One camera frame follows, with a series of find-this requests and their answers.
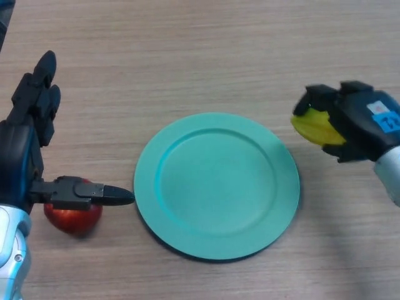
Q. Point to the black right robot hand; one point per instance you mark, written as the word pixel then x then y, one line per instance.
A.
pixel 356 125

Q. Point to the yellow starfruit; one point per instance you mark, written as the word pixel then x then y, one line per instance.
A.
pixel 315 128

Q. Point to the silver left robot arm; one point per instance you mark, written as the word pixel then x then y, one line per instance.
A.
pixel 12 253

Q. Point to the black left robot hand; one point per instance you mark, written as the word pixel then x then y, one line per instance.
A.
pixel 18 156

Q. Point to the red apple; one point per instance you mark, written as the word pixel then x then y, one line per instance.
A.
pixel 75 220

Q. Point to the green round plate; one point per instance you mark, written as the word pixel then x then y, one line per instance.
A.
pixel 217 186

